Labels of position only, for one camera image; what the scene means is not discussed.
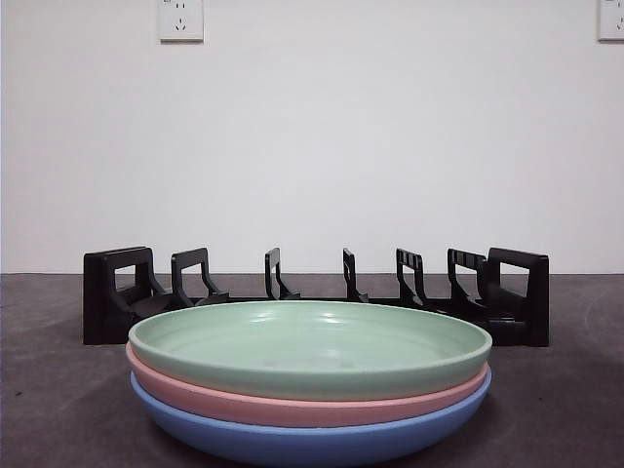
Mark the green round plate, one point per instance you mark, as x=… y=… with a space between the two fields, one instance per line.
x=307 y=351

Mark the pink round plate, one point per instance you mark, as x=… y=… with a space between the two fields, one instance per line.
x=302 y=409

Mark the blue round plate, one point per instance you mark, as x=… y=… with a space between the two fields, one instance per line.
x=312 y=443

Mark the black plastic dish rack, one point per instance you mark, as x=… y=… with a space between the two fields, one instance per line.
x=97 y=292

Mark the white wall socket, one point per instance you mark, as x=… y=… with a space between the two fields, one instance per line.
x=181 y=22
x=612 y=19

